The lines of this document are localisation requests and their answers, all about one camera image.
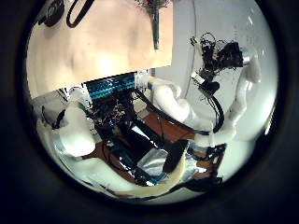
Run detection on black cable bundle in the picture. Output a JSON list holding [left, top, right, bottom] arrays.
[[134, 88, 226, 136]]

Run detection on black cable loop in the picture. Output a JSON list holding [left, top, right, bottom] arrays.
[[65, 0, 95, 29]]

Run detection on blue electronics panel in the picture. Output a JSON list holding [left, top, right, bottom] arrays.
[[85, 73, 136, 101]]

